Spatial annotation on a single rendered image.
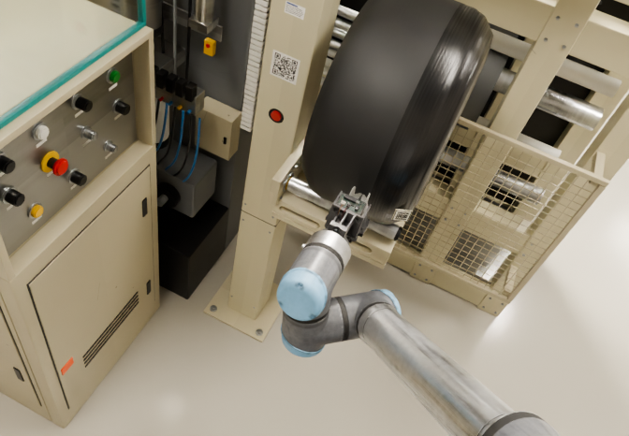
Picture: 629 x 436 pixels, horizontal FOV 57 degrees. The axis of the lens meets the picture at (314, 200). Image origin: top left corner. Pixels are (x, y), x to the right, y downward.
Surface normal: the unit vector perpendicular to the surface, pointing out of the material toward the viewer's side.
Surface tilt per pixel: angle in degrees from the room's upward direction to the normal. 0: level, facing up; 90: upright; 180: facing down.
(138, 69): 90
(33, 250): 0
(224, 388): 0
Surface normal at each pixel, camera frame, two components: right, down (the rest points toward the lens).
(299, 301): -0.37, 0.48
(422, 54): -0.04, -0.27
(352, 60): -0.38, -0.15
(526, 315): 0.18, -0.65
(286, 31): -0.41, 0.63
